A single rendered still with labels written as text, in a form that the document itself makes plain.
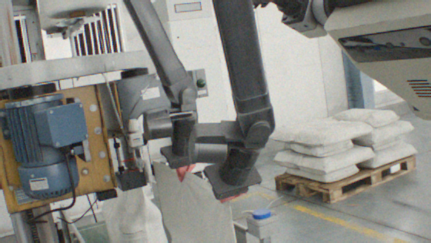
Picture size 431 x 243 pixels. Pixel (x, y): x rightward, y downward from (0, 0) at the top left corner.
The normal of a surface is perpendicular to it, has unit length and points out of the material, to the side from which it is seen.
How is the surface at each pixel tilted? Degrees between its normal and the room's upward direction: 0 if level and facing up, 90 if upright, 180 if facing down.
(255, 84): 111
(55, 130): 90
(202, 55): 90
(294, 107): 90
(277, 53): 90
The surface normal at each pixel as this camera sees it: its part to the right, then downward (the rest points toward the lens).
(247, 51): 0.22, 0.59
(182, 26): 0.44, 0.05
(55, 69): 0.87, -0.07
